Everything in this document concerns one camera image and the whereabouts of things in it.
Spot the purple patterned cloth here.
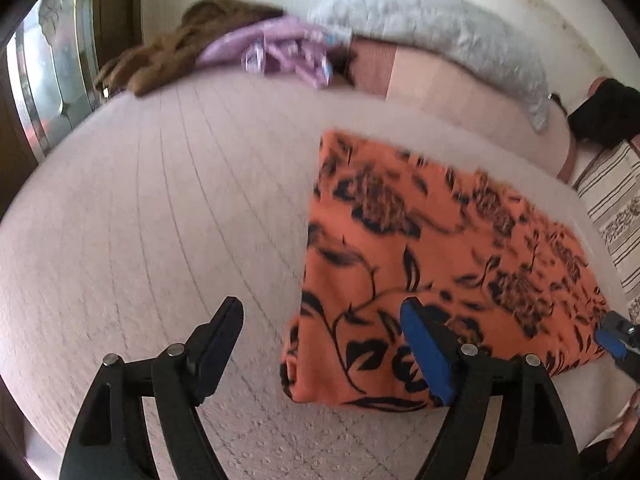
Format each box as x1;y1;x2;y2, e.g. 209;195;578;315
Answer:
196;15;335;90

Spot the brown crumpled cloth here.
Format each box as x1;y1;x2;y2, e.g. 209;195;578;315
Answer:
94;0;286;98

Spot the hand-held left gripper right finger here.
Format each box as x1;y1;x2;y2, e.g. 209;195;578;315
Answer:
399;296;583;480

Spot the wooden door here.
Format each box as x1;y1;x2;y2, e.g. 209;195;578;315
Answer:
0;0;146;171

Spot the person's right hand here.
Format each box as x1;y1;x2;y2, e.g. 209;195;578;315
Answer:
606;400;640;462

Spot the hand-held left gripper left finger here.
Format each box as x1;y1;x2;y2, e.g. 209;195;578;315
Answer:
59;296;246;480

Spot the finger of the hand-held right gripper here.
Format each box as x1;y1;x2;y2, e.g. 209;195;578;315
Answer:
594;310;640;393

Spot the pink bolster pillow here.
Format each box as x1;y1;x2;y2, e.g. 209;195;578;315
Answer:
350;40;583;183

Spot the grey quilted pillow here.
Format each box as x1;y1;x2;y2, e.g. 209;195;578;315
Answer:
310;0;551;133

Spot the orange black floral shirt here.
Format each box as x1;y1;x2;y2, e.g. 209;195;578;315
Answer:
279;130;613;413

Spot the black cloth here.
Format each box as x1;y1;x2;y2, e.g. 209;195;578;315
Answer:
567;77;640;148

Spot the striped beige cloth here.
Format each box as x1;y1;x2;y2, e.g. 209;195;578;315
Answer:
572;135;640;326

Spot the stained glass door panel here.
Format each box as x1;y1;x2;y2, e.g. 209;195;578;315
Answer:
7;0;103;161

